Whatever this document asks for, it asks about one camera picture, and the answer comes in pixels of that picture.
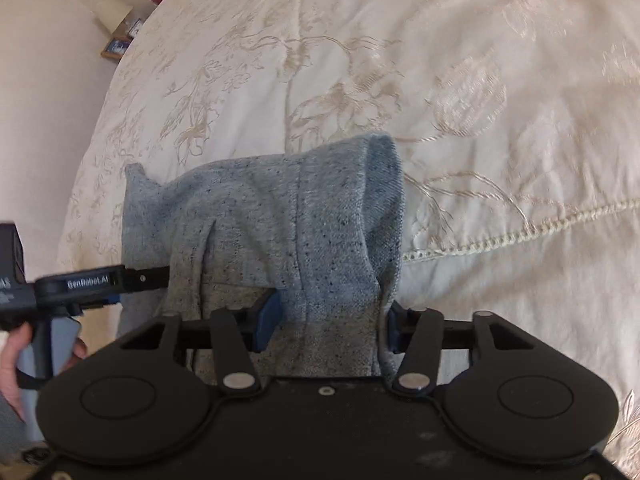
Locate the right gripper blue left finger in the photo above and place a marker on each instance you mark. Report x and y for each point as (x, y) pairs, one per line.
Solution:
(236, 335)

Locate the light blue speckled pants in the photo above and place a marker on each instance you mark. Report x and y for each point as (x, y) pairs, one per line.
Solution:
(322, 227)

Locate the cream embroidered bedspread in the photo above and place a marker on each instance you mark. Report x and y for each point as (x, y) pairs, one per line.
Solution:
(517, 121)

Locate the left cream nightstand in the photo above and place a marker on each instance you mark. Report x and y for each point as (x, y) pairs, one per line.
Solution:
(142, 9)

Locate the wooden photo frame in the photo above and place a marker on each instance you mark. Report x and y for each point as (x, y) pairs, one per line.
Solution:
(116, 48)

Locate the small white alarm clock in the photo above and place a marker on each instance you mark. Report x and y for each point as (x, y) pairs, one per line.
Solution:
(135, 28)

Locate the white shade table lamp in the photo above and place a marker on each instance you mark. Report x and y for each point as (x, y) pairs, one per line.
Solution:
(111, 13)

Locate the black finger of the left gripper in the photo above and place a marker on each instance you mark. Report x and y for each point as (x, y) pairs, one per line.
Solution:
(144, 280)

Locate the person's left hand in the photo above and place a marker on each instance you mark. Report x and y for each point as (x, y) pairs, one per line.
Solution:
(17, 341)

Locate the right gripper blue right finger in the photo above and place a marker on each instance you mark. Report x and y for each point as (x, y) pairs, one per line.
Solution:
(418, 336)

